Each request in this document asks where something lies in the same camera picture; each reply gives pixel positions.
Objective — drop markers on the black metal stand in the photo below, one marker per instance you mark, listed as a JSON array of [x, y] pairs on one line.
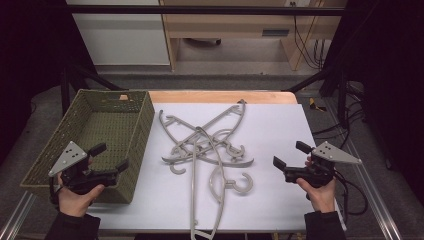
[[341, 100], [65, 90]]

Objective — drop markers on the person's left hand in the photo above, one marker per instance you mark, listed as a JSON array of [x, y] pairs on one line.
[[76, 203]]

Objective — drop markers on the yellow and black tool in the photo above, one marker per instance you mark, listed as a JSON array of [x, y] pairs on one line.
[[313, 104]]

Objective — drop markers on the aluminium rail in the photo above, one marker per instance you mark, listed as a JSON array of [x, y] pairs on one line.
[[376, 200], [15, 220]]

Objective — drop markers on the green woven basket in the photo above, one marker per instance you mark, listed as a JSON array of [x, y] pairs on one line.
[[106, 123]]

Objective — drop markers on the white cabinet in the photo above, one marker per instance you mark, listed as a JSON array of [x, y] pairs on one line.
[[123, 36]]

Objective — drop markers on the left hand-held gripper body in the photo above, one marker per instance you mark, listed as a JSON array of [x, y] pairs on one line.
[[68, 158]]

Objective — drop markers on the light wooden desk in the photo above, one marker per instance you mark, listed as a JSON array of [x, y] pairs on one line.
[[226, 26]]

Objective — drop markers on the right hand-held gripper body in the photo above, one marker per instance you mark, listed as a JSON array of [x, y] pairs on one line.
[[333, 154]]

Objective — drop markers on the grey plastic hanger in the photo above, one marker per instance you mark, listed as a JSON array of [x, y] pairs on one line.
[[216, 120], [192, 200], [165, 131]]

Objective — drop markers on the person's right hand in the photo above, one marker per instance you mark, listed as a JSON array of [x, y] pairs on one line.
[[321, 198]]

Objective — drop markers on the black curtain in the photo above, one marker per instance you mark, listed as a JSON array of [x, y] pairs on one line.
[[30, 66], [393, 83]]

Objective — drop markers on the black horizontal frame bar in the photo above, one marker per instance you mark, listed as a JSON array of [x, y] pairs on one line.
[[200, 10]]

